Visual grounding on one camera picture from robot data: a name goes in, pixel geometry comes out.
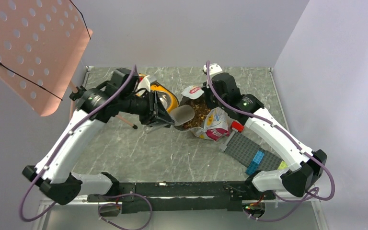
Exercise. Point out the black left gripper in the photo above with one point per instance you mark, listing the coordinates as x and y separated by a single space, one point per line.
154 116

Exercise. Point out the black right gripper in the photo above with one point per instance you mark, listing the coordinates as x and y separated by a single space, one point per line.
207 90

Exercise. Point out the cat food bag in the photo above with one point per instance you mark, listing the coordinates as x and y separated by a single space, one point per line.
191 114

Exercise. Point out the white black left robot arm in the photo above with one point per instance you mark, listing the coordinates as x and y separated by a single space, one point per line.
53 174

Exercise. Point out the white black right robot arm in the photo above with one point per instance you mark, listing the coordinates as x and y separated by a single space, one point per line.
304 165

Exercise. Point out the yellow double pet bowl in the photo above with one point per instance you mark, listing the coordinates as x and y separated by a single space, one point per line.
169 100

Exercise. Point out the grey lego baseplate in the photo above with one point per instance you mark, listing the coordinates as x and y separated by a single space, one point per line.
243 150

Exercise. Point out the blue lego brick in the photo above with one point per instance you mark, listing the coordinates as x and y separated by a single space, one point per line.
254 164

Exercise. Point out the yellow-green lego brick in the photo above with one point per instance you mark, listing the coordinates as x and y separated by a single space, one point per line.
282 166

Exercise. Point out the pink perforated music stand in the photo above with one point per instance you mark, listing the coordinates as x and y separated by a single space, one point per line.
41 45

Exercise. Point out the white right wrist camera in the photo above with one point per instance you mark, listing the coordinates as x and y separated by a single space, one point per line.
214 69

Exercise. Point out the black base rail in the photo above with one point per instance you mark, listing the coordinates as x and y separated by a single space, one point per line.
183 196

